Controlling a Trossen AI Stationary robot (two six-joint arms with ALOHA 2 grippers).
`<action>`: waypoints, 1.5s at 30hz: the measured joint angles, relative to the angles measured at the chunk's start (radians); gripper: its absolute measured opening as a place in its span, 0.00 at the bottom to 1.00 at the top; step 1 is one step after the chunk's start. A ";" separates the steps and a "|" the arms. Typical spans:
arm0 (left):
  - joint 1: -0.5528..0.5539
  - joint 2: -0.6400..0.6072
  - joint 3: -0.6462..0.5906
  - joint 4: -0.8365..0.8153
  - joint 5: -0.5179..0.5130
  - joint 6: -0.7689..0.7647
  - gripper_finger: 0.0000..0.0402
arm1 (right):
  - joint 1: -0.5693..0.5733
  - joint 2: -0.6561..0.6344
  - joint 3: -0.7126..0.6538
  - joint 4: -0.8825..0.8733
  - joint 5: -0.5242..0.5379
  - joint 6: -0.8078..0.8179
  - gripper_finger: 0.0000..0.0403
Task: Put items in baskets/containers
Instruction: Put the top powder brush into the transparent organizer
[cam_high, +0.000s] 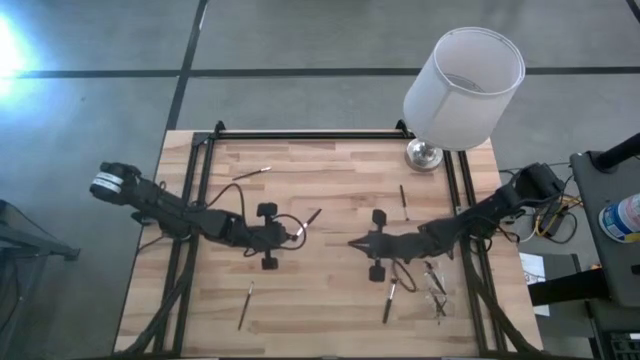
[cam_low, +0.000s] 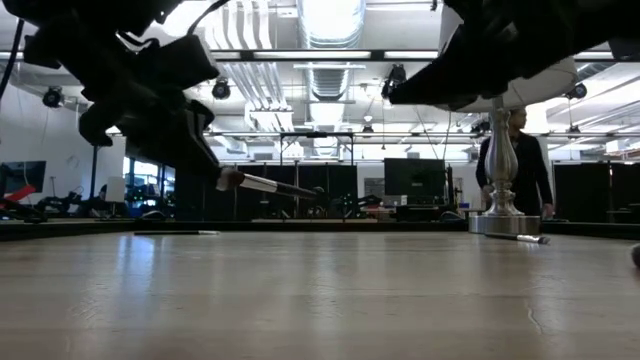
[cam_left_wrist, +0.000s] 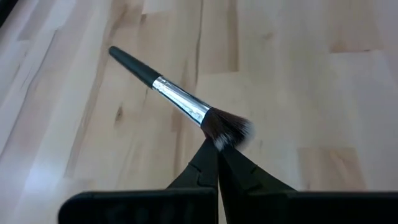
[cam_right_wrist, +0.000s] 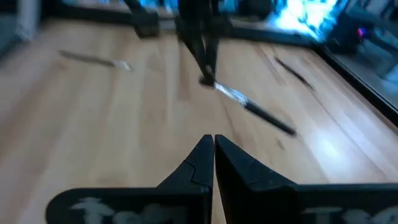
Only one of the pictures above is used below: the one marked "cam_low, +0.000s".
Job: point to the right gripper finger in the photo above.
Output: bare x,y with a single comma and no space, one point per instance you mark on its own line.
460,70
457,104

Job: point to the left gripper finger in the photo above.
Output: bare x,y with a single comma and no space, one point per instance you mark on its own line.
160,140
202,125

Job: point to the fluffy powder makeup brush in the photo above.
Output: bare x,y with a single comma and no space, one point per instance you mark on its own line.
260,183

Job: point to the thin black makeup brush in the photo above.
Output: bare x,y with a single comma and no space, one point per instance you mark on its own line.
520,238
170,232

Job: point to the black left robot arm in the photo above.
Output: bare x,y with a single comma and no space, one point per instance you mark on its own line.
75,12

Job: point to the background black robot arm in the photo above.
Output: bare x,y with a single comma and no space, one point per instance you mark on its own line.
60,205

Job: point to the black ceiling spotlight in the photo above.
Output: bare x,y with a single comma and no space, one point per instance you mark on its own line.
221,89
396,75
577,91
52,96

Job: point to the white box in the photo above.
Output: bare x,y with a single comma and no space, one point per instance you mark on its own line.
115,189

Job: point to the white shade silver table lamp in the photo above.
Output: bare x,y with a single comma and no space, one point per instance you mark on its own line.
501,160

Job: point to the person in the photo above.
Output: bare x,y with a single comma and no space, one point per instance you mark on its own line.
535,165
102,192

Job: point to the black overhead crossbar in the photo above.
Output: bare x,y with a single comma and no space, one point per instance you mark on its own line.
377,55

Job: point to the large black screen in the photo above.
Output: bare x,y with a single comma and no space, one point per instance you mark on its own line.
412,180

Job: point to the red and black machine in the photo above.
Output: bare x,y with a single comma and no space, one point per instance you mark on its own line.
22,192

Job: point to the black partition wall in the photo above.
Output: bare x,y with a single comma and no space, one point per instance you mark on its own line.
190,200
580,190

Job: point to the black metal rig frame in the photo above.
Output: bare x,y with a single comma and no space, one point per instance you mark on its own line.
75,229

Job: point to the silver ventilation duct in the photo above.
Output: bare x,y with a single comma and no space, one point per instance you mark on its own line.
330,25

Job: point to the dark wall monitor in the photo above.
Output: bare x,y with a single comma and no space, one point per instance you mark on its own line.
25,172

